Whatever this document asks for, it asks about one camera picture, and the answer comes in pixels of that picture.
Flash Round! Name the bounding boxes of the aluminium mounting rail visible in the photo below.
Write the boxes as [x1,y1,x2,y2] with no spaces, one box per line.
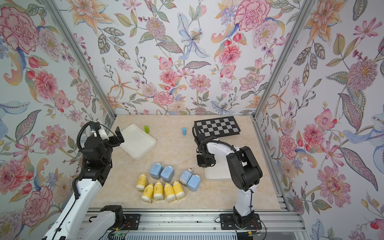
[47,211,307,240]

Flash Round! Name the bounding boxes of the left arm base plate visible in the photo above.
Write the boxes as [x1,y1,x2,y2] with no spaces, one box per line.
[116,214,141,231]

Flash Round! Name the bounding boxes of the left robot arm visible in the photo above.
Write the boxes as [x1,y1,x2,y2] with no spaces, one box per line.
[44,121,126,240]

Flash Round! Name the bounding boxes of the white tray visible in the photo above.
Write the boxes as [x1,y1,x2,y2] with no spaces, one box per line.
[120,124,157,161]
[205,143,235,181]

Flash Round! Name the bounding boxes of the yellow sharpener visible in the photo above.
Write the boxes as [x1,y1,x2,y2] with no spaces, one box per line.
[141,184,154,204]
[164,183,176,203]
[136,173,148,191]
[173,181,186,200]
[153,181,164,201]

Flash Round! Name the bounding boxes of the green cylinder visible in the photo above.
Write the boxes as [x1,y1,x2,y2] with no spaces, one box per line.
[144,126,150,134]

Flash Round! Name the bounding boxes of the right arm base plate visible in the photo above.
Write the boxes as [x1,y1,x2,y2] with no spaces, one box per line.
[219,212,263,230]

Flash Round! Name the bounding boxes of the blue sharpener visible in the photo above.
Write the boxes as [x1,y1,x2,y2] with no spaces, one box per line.
[187,175,201,192]
[161,166,175,183]
[179,168,194,185]
[150,163,163,180]

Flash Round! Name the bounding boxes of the yellow sharpener far left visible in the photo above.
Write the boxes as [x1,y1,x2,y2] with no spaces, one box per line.
[136,173,148,191]

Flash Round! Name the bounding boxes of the right white tray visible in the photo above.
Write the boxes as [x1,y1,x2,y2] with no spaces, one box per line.
[205,143,235,181]

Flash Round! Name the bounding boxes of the left white tray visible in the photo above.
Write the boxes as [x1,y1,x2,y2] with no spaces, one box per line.
[120,124,157,161]

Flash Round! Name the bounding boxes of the black white checkerboard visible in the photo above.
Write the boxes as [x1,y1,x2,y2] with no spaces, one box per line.
[194,116,241,138]

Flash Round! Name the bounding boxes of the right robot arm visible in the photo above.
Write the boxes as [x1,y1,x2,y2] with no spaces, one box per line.
[192,126,263,229]

